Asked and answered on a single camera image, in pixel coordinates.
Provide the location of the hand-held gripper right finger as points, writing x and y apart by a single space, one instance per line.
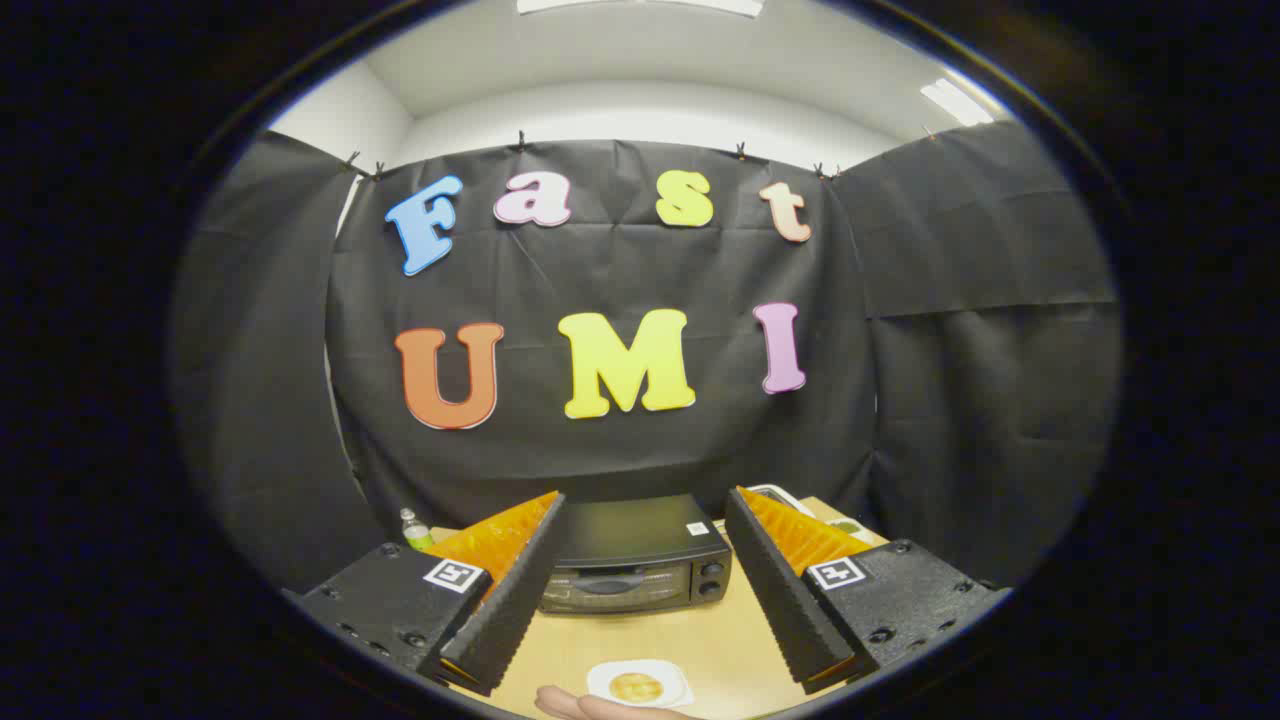
785 600

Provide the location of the white square plate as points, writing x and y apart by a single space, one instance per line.
600 680

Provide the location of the white divided seed dish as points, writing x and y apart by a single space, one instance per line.
848 527

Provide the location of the long ceiling light panel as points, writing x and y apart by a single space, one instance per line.
640 5

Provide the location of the golden round bread bun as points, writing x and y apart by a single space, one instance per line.
637 687

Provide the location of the green label plastic bottle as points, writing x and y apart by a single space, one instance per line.
415 537

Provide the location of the white pop-up toaster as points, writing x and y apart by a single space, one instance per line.
790 495

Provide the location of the black toaster oven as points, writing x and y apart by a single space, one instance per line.
640 530

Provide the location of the short ceiling light panel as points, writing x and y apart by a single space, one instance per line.
955 100

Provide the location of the black backdrop cloth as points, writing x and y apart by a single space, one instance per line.
620 270

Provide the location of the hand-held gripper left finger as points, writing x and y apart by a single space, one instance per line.
515 600

